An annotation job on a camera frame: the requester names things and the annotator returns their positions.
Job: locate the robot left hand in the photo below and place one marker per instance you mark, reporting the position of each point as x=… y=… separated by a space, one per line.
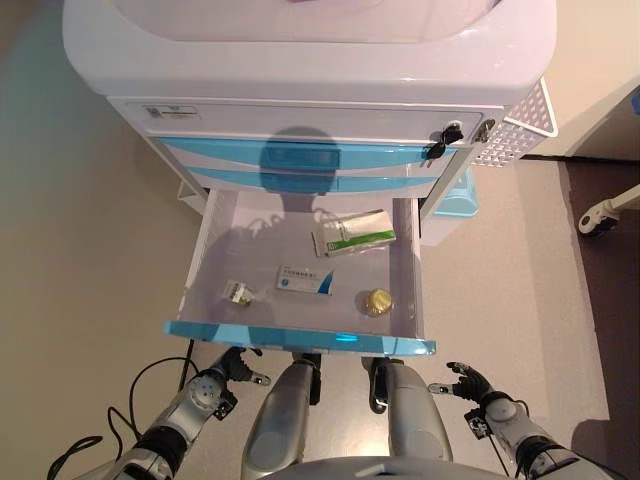
x=237 y=367

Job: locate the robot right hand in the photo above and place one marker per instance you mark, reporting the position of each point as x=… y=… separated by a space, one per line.
x=467 y=382

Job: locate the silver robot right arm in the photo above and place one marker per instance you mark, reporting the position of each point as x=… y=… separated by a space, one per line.
x=520 y=435

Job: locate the blue white medicine box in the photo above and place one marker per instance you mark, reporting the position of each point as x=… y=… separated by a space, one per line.
x=305 y=281

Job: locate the yellow capped medicine bottle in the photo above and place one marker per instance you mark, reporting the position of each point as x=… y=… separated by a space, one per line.
x=377 y=301

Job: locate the white green medicine box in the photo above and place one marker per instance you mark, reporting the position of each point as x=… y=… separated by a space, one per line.
x=352 y=232

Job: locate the silver robot left leg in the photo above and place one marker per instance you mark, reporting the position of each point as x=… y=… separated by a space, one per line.
x=280 y=420

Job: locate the small white barcode box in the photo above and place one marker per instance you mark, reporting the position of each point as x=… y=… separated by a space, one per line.
x=237 y=292

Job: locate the grey robot torso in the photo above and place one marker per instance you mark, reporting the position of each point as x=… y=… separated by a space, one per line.
x=400 y=470

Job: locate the small white side bin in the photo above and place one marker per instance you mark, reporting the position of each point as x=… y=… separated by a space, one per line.
x=192 y=192

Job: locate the black keys in lock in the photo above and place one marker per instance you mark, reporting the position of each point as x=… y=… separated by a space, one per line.
x=442 y=140

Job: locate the silver cart latch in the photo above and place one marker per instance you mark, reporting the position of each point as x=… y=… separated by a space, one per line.
x=484 y=131

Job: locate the white perforated side basket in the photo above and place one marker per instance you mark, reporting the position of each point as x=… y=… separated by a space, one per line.
x=520 y=130

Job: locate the cart label sticker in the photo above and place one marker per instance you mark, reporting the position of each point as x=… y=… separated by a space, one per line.
x=172 y=111

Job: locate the white medical trolley cart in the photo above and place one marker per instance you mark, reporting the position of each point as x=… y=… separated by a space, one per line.
x=310 y=60

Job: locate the blue bed corner bumper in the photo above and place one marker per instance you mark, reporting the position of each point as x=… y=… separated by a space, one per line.
x=636 y=102

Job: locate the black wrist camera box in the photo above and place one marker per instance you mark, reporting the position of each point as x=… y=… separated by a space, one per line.
x=223 y=405
x=475 y=424

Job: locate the white hospital bed frame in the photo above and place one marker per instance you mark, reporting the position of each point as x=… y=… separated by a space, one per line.
x=612 y=150

